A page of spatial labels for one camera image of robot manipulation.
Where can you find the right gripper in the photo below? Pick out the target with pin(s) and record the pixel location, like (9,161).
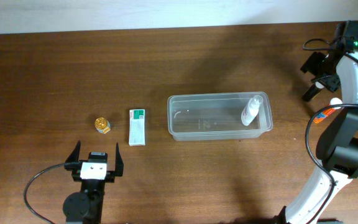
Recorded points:
(312,62)

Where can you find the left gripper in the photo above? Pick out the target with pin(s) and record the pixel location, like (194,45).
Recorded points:
(72,162)

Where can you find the small gold lid jar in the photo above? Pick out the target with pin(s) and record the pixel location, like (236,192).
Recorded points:
(102,125)

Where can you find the orange tube white cap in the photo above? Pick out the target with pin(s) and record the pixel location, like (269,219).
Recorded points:
(324,114)

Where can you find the white green medicine box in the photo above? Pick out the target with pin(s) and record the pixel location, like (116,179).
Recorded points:
(137,127)

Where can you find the white lotion bottle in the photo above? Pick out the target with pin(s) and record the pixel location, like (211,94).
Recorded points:
(251,110)

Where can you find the dark bottle white cap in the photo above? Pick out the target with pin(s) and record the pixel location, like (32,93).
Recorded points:
(313,90)

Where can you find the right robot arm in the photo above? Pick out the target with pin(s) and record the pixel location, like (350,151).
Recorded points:
(336,157)

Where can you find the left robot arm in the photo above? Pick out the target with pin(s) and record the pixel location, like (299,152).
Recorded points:
(86,206)

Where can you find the clear plastic container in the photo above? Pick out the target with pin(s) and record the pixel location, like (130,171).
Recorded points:
(216,116)

